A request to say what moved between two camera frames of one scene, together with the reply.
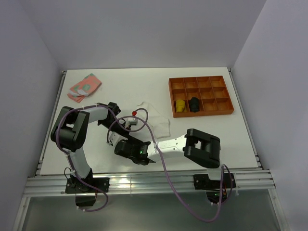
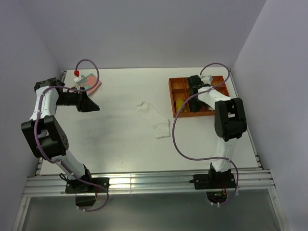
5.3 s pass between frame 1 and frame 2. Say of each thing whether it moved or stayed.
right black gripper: moved
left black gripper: moved
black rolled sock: stayed
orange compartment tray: stayed
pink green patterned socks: stayed
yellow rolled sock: stayed
